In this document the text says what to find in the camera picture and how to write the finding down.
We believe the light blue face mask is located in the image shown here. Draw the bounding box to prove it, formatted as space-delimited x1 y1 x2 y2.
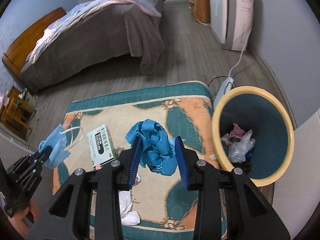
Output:
39 124 84 169

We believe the clear plastic bag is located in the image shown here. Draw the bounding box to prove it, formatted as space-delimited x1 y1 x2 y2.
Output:
228 129 255 163

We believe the blue cloth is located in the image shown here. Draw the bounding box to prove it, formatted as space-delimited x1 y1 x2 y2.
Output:
125 119 178 176

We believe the teal trash bin yellow rim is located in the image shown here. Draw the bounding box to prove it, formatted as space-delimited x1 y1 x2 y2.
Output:
212 86 294 187

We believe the white tissue at rug edge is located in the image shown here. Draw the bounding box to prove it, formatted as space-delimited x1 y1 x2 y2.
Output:
118 172 142 227

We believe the wooden shelf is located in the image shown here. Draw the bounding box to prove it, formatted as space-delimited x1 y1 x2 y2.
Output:
1 86 35 140

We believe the green white medicine box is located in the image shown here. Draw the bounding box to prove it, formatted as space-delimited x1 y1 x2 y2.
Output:
87 125 116 170

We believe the patterned teal orange rug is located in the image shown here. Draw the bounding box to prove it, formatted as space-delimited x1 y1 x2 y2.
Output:
51 80 227 240

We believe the white door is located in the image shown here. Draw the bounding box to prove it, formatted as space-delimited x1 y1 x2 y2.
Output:
273 111 319 239

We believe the pink snack wrapper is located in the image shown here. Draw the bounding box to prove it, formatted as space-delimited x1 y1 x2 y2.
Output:
229 123 246 142

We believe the wooden headboard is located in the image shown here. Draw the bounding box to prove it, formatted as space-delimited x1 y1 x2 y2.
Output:
2 7 66 81

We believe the white power strip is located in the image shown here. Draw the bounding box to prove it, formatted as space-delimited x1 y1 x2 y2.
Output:
213 76 234 108

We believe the bed with grey blanket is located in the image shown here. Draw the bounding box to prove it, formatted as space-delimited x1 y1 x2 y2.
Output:
21 3 165 93

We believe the blue floral quilt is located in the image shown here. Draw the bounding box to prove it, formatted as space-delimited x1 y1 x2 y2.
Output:
29 0 161 64

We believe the white air purifier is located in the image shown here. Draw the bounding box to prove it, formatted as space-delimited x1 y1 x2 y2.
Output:
210 0 254 51

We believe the wooden nightstand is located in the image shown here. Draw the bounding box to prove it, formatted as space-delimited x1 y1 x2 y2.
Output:
189 0 210 25

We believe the white power cable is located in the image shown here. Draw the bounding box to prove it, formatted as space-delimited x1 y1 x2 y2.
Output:
227 17 254 79

